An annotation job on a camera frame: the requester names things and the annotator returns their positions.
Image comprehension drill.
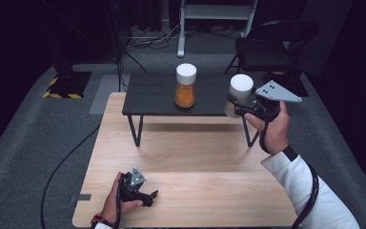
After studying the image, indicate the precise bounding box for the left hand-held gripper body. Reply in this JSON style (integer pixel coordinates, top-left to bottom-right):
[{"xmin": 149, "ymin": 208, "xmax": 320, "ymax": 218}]
[{"xmin": 117, "ymin": 166, "xmax": 148, "ymax": 203}]

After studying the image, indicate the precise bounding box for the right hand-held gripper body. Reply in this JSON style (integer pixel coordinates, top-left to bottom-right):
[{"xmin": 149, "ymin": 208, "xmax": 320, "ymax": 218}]
[{"xmin": 241, "ymin": 79, "xmax": 303, "ymax": 124}]

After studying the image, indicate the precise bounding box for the white-lidded jar of white powder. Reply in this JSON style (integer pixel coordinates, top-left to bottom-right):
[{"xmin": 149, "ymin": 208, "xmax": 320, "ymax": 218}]
[{"xmin": 223, "ymin": 73, "xmax": 254, "ymax": 118}]

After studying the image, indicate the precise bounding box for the white-lidded jar of orange powder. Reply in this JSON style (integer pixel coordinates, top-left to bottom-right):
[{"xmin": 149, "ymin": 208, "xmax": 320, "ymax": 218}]
[{"xmin": 173, "ymin": 62, "xmax": 198, "ymax": 110}]

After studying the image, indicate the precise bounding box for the black raised shelf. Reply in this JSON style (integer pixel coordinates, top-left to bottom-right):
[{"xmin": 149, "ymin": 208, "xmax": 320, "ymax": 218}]
[{"xmin": 121, "ymin": 73, "xmax": 276, "ymax": 148}]

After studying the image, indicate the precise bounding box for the person's left hand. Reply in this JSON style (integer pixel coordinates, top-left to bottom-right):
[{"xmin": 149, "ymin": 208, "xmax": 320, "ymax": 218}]
[{"xmin": 98, "ymin": 171, "xmax": 144, "ymax": 224}]

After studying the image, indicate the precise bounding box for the person's right hand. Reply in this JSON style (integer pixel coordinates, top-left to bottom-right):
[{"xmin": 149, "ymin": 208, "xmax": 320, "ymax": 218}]
[{"xmin": 243, "ymin": 100, "xmax": 291, "ymax": 157}]

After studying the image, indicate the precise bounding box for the black folding chair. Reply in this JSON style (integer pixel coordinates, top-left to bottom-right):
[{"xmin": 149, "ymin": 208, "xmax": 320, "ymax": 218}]
[{"xmin": 223, "ymin": 19, "xmax": 321, "ymax": 110}]

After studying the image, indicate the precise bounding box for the grey tape strip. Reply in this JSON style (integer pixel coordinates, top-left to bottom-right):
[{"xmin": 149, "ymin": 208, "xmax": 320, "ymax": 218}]
[{"xmin": 69, "ymin": 193, "xmax": 92, "ymax": 204}]

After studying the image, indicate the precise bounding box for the black wristband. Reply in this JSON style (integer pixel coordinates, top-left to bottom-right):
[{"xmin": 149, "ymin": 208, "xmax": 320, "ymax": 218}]
[{"xmin": 280, "ymin": 144, "xmax": 299, "ymax": 162}]

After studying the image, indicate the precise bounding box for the white metal stand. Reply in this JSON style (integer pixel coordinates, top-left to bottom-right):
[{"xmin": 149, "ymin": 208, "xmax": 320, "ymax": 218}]
[{"xmin": 176, "ymin": 0, "xmax": 259, "ymax": 59}]

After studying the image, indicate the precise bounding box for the thin black tripod stand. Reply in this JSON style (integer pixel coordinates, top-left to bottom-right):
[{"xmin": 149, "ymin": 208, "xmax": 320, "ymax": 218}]
[{"xmin": 101, "ymin": 0, "xmax": 149, "ymax": 94}]

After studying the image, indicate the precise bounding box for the left hand-held gripper cable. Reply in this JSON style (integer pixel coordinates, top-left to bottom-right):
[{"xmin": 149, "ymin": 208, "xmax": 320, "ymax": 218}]
[{"xmin": 113, "ymin": 172, "xmax": 132, "ymax": 229}]

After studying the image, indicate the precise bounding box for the hand-held gripper cable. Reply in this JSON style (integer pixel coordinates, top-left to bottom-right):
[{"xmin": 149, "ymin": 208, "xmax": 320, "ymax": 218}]
[
  {"xmin": 113, "ymin": 172, "xmax": 132, "ymax": 229},
  {"xmin": 258, "ymin": 104, "xmax": 319, "ymax": 229}
]

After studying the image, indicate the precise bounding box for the red bead bracelet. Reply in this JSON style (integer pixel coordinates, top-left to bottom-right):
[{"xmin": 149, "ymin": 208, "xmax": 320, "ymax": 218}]
[{"xmin": 90, "ymin": 214, "xmax": 114, "ymax": 229}]

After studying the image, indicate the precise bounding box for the black floor cable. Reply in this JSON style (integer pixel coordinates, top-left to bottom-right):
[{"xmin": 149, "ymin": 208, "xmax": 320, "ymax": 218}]
[{"xmin": 39, "ymin": 125, "xmax": 101, "ymax": 229}]

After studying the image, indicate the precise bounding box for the right hand-held gripper cable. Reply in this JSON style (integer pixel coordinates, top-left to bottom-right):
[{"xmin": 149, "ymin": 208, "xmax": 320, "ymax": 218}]
[{"xmin": 258, "ymin": 104, "xmax": 319, "ymax": 229}]

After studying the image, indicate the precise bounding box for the tangle of floor cables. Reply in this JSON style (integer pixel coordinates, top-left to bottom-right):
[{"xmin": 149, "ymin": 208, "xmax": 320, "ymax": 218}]
[{"xmin": 125, "ymin": 23, "xmax": 187, "ymax": 52}]

